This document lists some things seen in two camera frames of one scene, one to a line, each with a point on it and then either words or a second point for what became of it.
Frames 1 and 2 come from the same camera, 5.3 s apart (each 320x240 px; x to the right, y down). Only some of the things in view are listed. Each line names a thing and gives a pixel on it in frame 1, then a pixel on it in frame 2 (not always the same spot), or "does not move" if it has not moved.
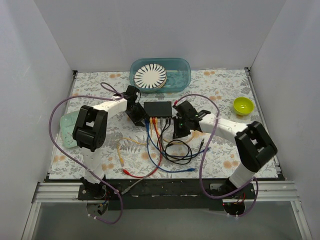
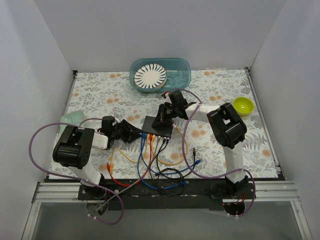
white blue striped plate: x=150 y=76 does not move
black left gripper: x=137 y=114 to x=125 y=130
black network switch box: x=159 y=109 to x=147 y=127
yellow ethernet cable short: x=121 y=159 to x=116 y=148
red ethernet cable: x=126 y=172 to x=108 y=169
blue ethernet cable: x=153 y=161 to x=143 y=182
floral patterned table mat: x=184 y=135 does not move
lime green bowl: x=243 y=106 does not move
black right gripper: x=179 y=126 to x=164 y=114
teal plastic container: x=160 y=75 does not move
